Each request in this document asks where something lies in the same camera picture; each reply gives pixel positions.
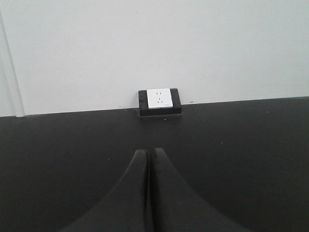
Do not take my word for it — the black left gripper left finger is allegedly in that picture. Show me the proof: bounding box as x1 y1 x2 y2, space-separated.
62 150 149 232

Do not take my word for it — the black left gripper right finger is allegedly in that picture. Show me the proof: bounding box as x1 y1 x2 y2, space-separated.
150 148 246 232

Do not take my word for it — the white socket in black box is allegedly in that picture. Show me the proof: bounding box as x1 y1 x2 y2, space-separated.
138 88 182 117

